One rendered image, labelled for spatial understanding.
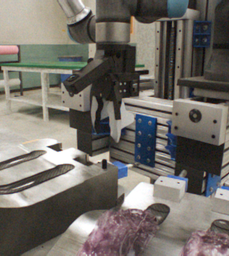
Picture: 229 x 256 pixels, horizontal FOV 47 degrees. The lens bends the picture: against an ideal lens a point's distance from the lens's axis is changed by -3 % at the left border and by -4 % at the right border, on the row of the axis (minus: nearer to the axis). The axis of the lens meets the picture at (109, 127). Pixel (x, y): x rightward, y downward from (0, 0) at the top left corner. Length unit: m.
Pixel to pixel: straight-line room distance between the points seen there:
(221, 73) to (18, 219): 0.60
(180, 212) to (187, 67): 0.60
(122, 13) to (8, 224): 0.44
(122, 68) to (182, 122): 0.21
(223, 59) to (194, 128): 0.21
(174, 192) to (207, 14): 0.71
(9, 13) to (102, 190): 7.47
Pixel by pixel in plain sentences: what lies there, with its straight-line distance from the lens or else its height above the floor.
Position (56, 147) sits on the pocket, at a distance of 0.70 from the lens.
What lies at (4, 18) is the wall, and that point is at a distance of 7.79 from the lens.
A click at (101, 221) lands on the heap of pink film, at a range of 0.34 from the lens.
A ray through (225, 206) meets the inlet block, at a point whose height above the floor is 0.87.
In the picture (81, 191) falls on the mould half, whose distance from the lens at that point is 0.51.
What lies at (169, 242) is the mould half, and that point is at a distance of 0.35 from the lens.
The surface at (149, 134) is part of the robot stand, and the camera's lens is 0.93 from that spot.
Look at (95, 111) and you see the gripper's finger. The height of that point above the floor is 0.98.
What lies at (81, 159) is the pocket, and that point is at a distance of 0.61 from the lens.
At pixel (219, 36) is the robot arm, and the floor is 1.15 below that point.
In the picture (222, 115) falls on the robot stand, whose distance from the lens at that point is 0.65.
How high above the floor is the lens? 1.12
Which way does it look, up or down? 16 degrees down
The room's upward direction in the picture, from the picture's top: straight up
